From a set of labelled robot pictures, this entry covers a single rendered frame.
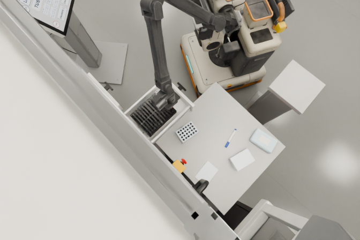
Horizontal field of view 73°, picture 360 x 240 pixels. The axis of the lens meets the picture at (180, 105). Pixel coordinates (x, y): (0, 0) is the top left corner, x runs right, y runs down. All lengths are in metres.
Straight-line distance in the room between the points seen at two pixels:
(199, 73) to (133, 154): 1.92
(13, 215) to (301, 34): 2.92
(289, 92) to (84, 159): 1.58
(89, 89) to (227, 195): 1.33
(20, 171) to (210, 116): 1.33
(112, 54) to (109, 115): 2.30
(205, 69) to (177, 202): 1.96
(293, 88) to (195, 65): 0.88
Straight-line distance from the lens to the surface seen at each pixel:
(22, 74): 0.45
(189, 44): 2.34
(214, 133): 1.60
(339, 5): 3.45
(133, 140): 0.34
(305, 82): 1.88
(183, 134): 1.54
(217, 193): 1.59
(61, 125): 0.40
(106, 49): 2.68
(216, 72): 2.24
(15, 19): 0.48
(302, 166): 2.60
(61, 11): 1.77
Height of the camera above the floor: 2.32
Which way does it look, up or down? 75 degrees down
